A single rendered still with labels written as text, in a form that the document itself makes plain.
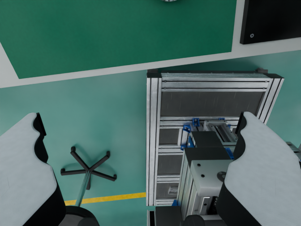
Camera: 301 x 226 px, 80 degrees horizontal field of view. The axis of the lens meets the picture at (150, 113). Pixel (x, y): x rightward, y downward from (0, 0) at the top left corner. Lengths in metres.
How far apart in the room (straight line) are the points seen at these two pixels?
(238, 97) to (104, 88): 0.93
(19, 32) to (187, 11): 0.43
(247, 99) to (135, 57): 0.98
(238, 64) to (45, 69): 1.22
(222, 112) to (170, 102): 0.37
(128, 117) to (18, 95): 0.83
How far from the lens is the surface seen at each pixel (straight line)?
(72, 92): 1.48
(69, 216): 1.46
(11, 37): 0.62
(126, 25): 0.52
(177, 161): 1.52
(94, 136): 1.65
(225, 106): 1.32
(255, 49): 0.61
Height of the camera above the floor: 1.26
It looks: 60 degrees down
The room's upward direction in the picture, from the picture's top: 176 degrees clockwise
